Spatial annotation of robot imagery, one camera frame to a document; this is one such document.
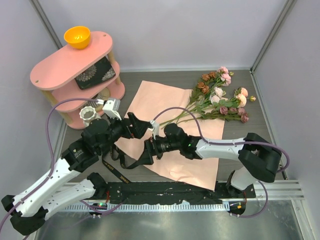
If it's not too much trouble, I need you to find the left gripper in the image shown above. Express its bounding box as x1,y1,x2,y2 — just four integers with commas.
97,111,150,154

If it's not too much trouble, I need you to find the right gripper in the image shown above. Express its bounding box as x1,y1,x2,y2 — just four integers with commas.
137,131,182,164

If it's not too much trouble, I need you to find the black ribbon gold lettering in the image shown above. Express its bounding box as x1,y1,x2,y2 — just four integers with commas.
101,144,139,184

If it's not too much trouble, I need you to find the pink wrapping paper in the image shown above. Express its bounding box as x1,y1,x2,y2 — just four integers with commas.
115,81,225,190

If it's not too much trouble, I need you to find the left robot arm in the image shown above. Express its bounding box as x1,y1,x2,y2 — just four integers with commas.
1,112,153,236

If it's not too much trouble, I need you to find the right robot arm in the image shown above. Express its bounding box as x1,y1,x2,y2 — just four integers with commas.
137,123,282,198

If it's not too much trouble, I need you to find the white ribbed vase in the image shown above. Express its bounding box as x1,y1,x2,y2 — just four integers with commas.
79,106,105,128

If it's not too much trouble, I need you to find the round wooden disc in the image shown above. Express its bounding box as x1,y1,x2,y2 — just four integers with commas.
95,87,110,112

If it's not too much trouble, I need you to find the black floral patterned tray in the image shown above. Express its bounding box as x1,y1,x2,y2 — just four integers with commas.
75,57,116,90

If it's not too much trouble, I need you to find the pink three-tier shelf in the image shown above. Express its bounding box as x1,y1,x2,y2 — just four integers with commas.
30,31,125,130

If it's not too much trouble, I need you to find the artificial flower bunch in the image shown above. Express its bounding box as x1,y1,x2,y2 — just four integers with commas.
160,66,257,127

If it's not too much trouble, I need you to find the orange plastic bowl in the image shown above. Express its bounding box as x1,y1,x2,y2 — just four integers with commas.
63,26,91,50

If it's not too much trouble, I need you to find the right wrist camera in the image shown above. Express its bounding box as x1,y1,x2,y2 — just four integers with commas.
149,120,160,140

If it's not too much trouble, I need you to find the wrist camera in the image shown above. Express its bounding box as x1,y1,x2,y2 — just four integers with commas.
149,120,160,140
96,97,122,121

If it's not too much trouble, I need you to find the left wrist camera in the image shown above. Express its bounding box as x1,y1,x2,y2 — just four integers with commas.
96,97,122,121

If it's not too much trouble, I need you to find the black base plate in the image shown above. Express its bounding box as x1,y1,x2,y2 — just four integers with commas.
108,181,256,205

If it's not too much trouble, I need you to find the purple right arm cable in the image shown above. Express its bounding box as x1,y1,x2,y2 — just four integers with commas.
153,106,291,220

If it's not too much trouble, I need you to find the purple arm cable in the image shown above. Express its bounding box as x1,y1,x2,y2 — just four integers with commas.
153,106,291,220
0,97,126,227

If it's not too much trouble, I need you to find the white slotted cable duct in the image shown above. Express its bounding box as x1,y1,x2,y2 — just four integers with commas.
61,201,230,213

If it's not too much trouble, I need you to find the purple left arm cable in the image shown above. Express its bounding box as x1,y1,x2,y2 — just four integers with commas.
0,97,126,227

